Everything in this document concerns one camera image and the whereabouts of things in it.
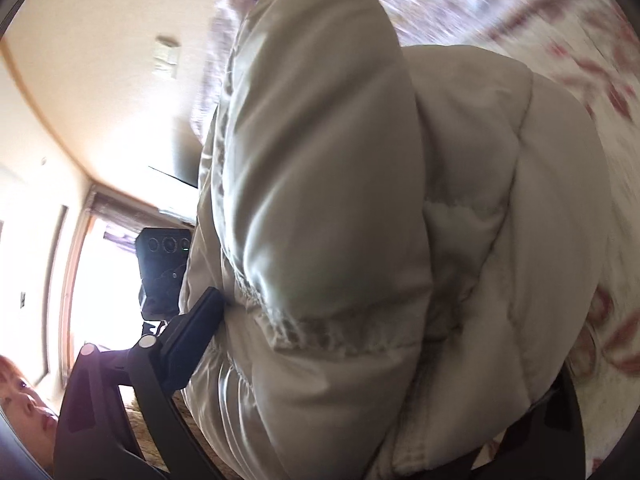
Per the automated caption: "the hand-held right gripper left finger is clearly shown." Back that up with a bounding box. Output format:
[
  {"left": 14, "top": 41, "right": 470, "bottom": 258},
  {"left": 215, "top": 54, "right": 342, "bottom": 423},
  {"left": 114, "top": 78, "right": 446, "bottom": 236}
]
[{"left": 56, "top": 287, "right": 227, "bottom": 480}]

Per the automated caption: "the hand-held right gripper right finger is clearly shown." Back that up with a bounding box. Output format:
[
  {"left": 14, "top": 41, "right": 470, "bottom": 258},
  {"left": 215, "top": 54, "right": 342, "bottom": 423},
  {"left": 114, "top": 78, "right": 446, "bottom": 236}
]
[{"left": 470, "top": 360, "right": 587, "bottom": 480}]

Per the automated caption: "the white puffer jacket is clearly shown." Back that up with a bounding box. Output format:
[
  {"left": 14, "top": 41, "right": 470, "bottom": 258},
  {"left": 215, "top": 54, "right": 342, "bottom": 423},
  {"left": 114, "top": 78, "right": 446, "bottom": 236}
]
[{"left": 177, "top": 0, "right": 613, "bottom": 480}]

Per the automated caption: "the person's head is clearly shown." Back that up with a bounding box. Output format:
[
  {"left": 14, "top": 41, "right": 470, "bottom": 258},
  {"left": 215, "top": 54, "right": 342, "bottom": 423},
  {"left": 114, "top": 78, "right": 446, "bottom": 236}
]
[{"left": 0, "top": 354, "right": 60, "bottom": 467}]

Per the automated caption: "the floral quilt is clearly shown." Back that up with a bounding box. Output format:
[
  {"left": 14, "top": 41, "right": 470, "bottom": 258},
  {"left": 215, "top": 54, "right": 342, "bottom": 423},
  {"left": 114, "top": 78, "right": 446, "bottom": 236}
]
[{"left": 480, "top": 0, "right": 640, "bottom": 480}]

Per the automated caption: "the window frame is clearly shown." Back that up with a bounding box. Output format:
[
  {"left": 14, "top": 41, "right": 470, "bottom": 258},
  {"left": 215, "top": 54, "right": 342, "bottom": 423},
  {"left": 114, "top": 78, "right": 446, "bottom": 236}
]
[{"left": 42, "top": 185, "right": 146, "bottom": 391}]

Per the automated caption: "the wall switch plate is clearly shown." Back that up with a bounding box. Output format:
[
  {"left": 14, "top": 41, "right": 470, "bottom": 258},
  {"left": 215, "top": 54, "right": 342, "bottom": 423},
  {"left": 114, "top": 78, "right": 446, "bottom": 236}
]
[{"left": 152, "top": 35, "right": 182, "bottom": 78}]

